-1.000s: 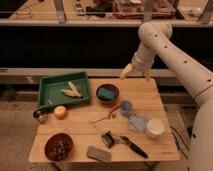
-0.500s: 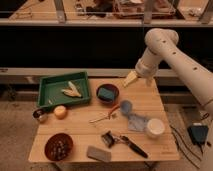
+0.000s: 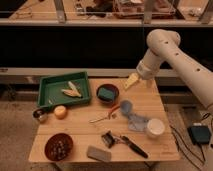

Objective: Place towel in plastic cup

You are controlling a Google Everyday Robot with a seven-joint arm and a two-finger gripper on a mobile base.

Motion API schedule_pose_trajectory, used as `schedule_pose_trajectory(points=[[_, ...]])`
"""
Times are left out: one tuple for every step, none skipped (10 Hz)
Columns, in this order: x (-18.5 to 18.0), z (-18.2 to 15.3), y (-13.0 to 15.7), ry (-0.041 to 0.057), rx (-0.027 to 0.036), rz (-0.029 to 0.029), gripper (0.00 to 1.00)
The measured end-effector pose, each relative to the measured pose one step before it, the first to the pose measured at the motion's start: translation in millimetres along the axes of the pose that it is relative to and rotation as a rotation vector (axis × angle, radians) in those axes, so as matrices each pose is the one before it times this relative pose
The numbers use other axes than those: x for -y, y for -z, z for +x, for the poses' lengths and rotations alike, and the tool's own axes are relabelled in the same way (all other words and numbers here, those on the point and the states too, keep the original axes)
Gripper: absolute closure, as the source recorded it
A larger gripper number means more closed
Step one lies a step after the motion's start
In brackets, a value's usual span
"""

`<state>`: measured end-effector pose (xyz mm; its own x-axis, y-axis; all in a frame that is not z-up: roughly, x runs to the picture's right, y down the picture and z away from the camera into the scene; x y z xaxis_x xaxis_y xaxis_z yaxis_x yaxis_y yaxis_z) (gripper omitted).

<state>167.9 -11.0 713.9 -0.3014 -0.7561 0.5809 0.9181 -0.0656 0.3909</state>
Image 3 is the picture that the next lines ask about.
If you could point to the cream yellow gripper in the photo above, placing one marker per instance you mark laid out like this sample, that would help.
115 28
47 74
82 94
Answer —
132 79

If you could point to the blue grey towel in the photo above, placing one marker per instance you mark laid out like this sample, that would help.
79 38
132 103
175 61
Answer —
135 122

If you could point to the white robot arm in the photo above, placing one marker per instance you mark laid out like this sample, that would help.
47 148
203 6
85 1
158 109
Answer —
163 45

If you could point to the white plastic cup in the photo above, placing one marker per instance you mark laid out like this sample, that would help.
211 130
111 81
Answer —
155 128

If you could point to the small metal cup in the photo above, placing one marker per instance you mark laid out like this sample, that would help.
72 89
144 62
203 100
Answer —
40 115

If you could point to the dark bowl with sponge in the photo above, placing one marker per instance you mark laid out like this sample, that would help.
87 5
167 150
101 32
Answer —
111 87

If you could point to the green sponge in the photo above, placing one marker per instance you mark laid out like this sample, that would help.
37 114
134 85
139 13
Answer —
106 94

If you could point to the small black clip object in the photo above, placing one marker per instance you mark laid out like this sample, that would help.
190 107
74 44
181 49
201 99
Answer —
108 139

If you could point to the yellow round fruit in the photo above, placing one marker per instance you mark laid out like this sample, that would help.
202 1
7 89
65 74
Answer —
60 112

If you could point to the grey rectangular block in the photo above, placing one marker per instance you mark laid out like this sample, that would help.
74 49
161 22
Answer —
98 154

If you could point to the green plastic tray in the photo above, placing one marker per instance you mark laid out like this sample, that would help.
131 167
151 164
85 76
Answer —
50 90

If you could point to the brown bowl with nuts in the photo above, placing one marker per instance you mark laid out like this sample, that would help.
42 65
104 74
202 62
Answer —
58 147

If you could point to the black handled tool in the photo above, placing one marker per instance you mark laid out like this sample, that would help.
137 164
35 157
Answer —
131 145

